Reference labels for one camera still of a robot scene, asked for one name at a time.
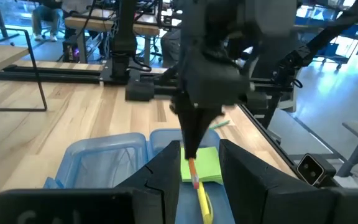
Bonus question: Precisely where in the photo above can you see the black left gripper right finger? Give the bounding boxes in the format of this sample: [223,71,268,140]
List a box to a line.
[218,138,340,224]

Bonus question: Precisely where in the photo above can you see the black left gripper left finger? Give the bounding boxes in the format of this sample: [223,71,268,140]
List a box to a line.
[114,139,182,224]

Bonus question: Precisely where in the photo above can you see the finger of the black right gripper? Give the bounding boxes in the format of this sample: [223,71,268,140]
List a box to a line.
[175,107,198,160]
[196,107,223,158]

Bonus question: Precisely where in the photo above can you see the green pencil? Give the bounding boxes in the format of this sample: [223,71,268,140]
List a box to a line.
[208,119,231,131]

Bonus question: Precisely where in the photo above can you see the orange pencil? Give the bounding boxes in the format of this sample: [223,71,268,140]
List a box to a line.
[187,157,200,190]

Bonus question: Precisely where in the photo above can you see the green sticky note pad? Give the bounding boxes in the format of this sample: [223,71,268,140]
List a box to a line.
[180,146,224,185]

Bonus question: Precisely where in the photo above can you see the yellow highlighter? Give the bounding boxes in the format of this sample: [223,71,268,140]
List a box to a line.
[196,181,214,224]

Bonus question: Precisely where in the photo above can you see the blue translucent pencil case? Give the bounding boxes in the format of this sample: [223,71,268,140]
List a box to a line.
[43,128,239,224]

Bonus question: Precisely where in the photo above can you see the wooden background table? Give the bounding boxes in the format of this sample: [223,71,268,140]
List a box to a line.
[64,9,161,63]

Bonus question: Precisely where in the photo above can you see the black computer tower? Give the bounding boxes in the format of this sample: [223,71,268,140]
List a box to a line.
[62,35,81,63]

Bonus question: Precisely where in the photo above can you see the person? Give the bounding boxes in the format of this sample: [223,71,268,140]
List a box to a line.
[31,0,71,43]

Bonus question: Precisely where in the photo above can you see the black floor stand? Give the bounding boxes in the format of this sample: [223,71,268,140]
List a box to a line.
[0,0,21,44]

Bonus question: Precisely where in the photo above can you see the black table-level camera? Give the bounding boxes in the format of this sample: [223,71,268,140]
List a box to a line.
[296,152,337,187]

